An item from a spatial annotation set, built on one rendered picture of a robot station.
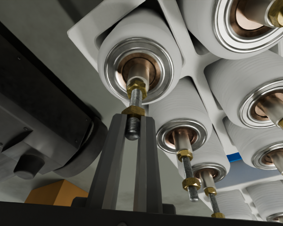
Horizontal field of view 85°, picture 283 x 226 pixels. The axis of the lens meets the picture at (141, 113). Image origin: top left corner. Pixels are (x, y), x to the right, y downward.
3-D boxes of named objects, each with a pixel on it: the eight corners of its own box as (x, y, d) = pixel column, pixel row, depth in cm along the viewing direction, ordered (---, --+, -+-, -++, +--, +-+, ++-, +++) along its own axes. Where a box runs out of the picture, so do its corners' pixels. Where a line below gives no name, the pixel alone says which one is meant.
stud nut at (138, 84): (124, 93, 15) (123, 97, 14) (130, 77, 14) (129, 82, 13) (143, 99, 15) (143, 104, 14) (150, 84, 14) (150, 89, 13)
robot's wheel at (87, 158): (74, 136, 62) (50, 185, 46) (64, 128, 59) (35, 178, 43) (114, 117, 55) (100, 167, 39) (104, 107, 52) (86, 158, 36)
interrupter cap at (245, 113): (270, 130, 22) (273, 134, 22) (224, 118, 21) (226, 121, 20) (323, 86, 17) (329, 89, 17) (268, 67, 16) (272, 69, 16)
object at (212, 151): (179, 94, 40) (196, 153, 26) (211, 105, 41) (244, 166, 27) (163, 120, 45) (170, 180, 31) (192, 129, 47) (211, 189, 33)
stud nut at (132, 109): (118, 119, 12) (117, 126, 11) (125, 102, 11) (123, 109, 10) (142, 126, 12) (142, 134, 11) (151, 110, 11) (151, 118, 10)
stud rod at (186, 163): (177, 144, 22) (187, 200, 16) (183, 141, 22) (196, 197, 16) (181, 147, 22) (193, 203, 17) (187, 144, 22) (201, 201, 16)
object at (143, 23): (111, 42, 32) (82, 84, 18) (134, -7, 27) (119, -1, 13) (149, 67, 35) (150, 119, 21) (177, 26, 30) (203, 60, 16)
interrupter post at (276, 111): (269, 113, 20) (287, 131, 18) (254, 108, 20) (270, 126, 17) (285, 98, 19) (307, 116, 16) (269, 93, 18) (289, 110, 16)
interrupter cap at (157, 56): (95, 81, 18) (93, 84, 18) (125, 18, 14) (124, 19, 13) (148, 109, 20) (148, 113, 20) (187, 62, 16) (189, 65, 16)
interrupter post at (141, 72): (124, 75, 17) (120, 90, 15) (135, 57, 16) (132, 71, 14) (142, 85, 18) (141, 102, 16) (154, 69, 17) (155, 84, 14)
